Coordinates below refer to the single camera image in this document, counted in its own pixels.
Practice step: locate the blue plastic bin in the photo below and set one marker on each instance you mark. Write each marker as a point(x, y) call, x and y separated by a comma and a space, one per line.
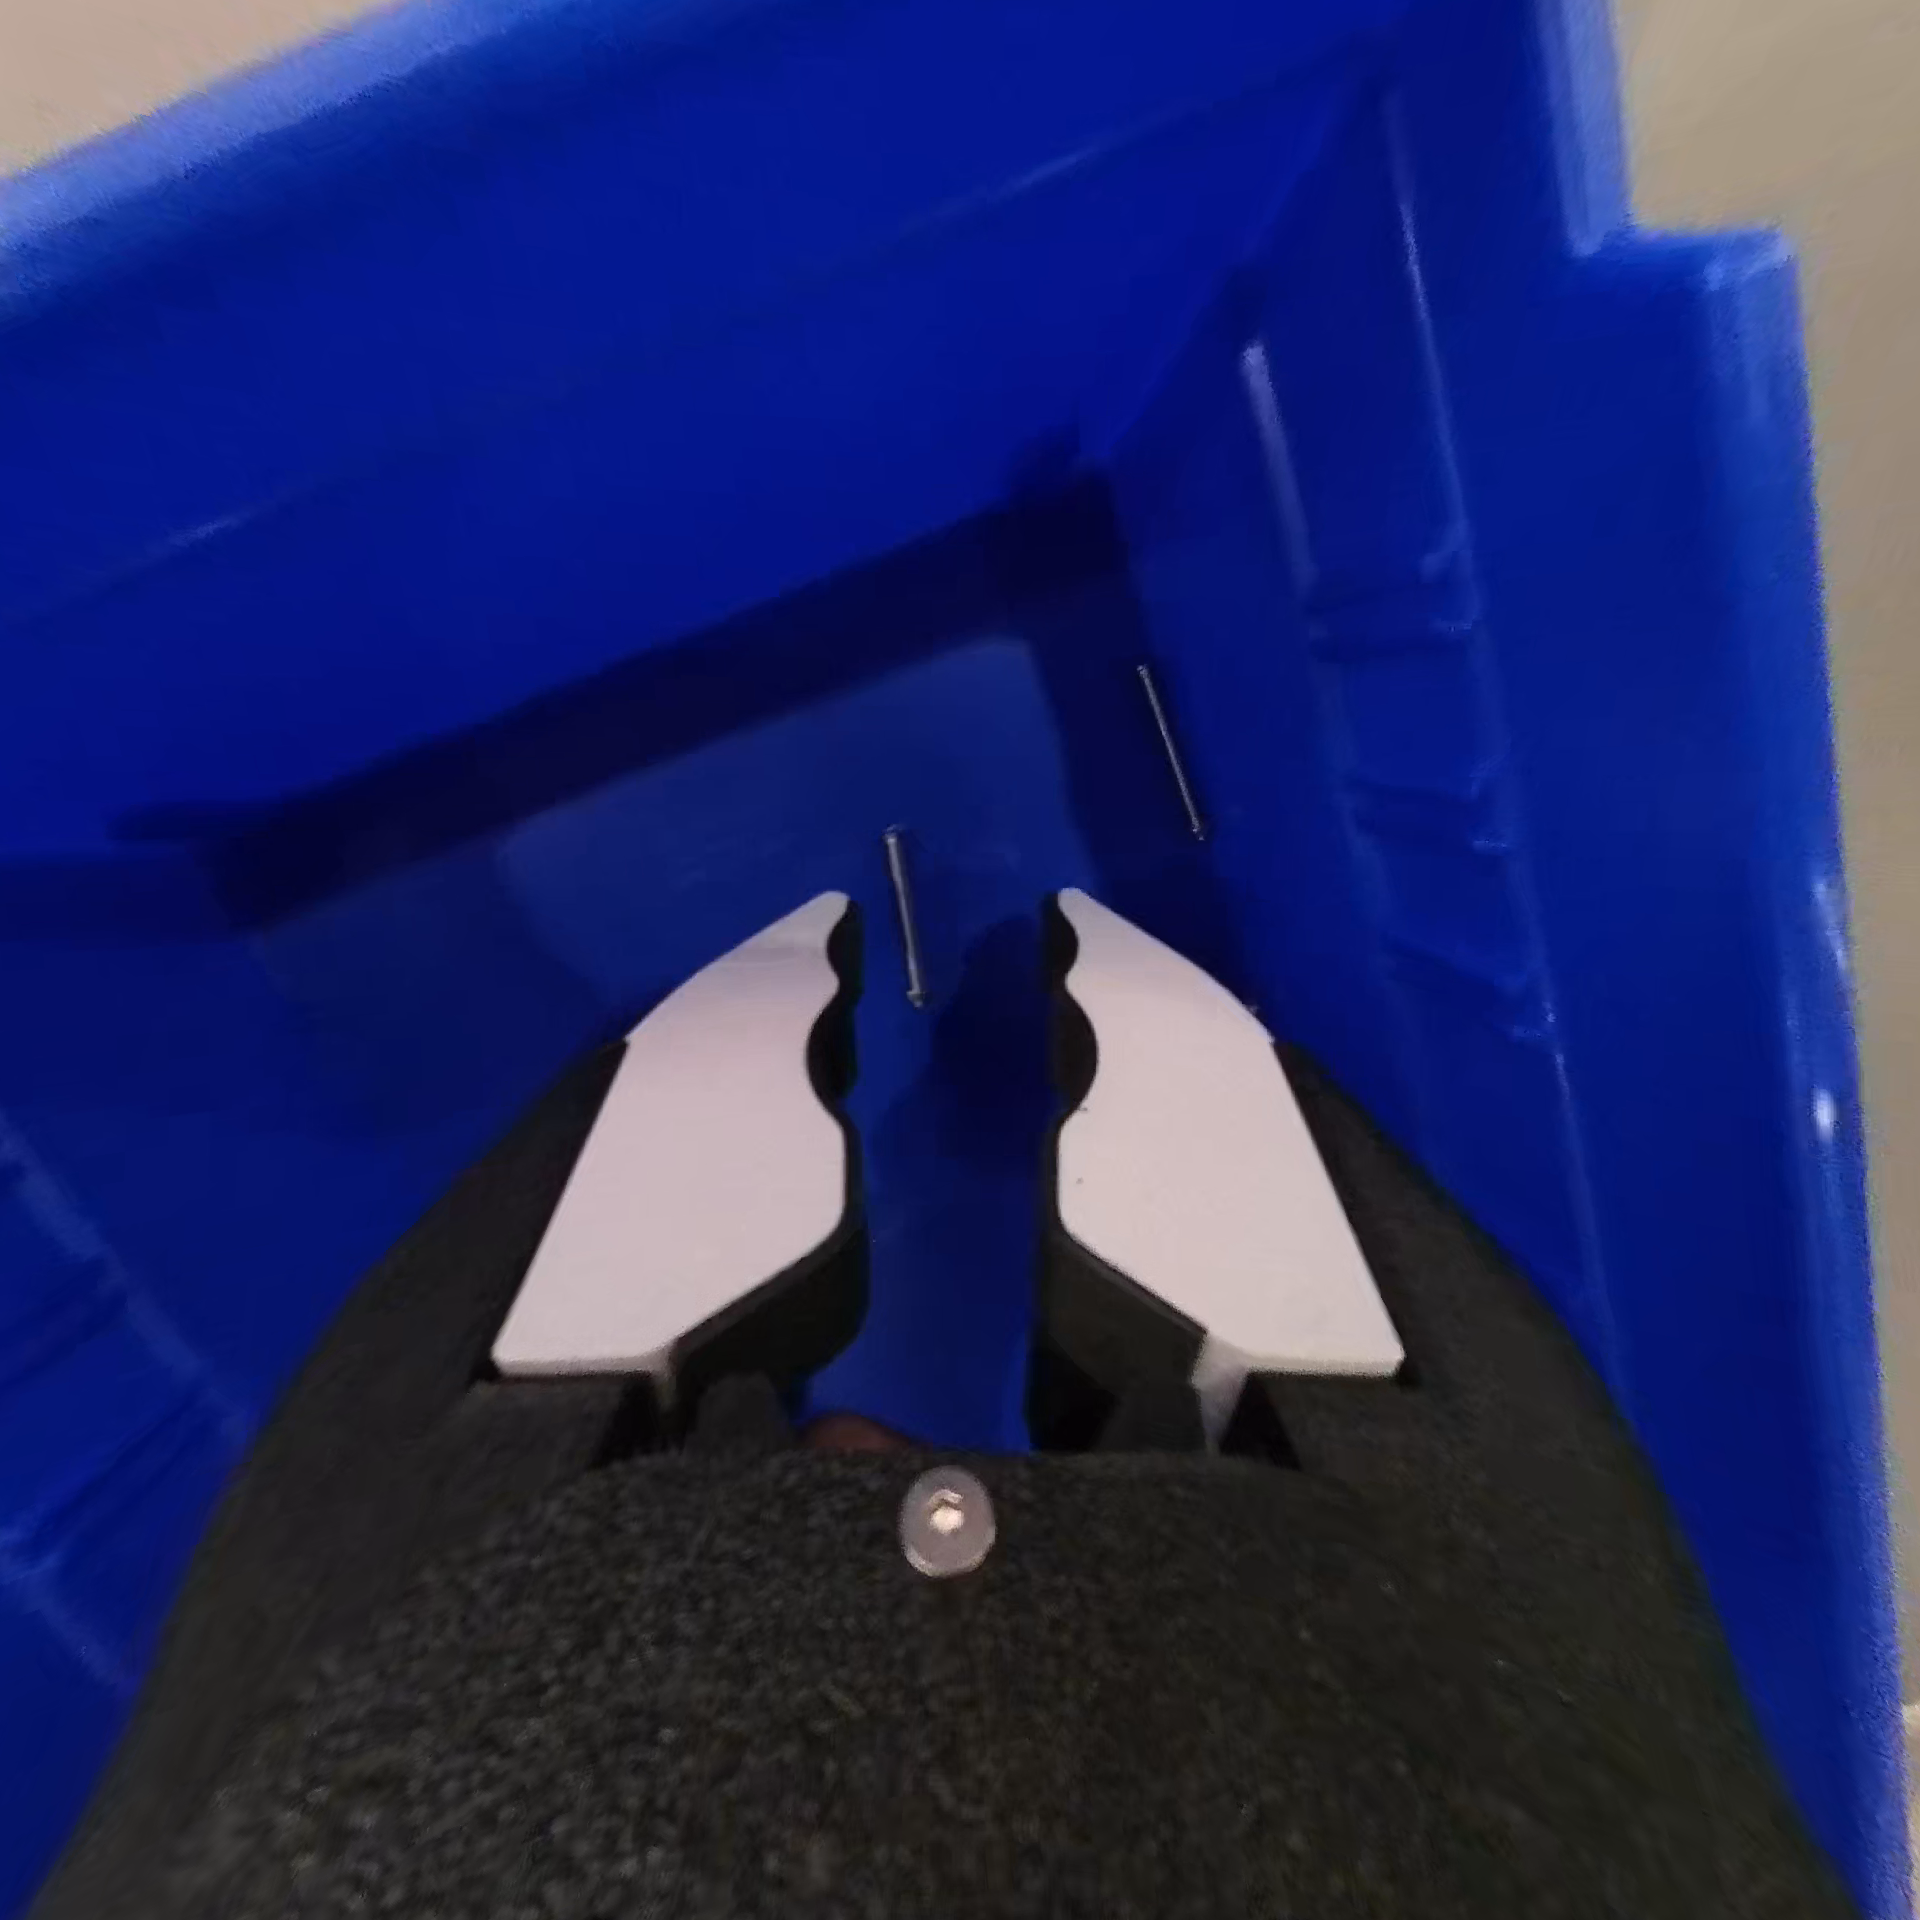
point(599, 450)

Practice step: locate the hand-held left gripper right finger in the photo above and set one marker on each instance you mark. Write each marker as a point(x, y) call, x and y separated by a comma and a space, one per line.
point(1213, 1170)

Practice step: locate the thin metal bolt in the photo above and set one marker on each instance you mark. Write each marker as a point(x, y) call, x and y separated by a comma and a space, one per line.
point(905, 915)
point(1170, 751)

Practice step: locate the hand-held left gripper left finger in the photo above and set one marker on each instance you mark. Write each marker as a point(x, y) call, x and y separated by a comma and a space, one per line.
point(690, 1170)

